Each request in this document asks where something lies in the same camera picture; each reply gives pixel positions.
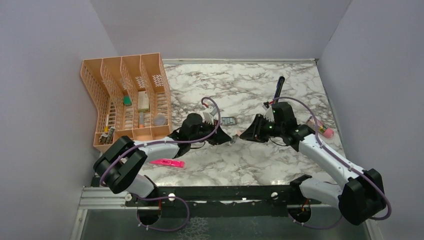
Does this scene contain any staple tray with staples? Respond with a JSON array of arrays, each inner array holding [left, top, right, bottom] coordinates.
[[221, 116, 238, 126]]

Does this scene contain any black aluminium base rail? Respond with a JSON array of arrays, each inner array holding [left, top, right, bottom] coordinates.
[[78, 184, 332, 213]]

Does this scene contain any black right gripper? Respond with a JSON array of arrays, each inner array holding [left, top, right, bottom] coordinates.
[[241, 113, 285, 143]]

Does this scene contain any white paper card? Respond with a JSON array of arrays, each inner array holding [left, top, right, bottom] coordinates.
[[137, 91, 150, 113]]

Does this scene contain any red white staple box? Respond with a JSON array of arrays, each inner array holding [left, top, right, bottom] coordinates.
[[229, 129, 241, 145]]

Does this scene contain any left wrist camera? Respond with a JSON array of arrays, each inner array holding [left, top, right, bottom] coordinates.
[[202, 107, 218, 125]]

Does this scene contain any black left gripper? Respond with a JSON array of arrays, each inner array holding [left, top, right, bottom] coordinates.
[[189, 119, 232, 146]]

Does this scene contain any clear tape roll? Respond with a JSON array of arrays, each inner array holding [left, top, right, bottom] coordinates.
[[152, 114, 168, 127]]

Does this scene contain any green eraser in organizer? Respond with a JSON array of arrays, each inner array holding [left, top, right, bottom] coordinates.
[[123, 95, 132, 106]]

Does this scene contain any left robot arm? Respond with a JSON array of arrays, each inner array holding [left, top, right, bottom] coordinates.
[[93, 113, 232, 206]]

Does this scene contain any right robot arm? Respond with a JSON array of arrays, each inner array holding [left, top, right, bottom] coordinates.
[[239, 102, 388, 226]]

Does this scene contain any pink highlighter marker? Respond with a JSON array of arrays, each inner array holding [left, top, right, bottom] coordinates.
[[150, 158, 185, 168]]

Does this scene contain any orange plastic desk organizer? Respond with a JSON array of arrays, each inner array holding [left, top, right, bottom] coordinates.
[[80, 53, 173, 153]]

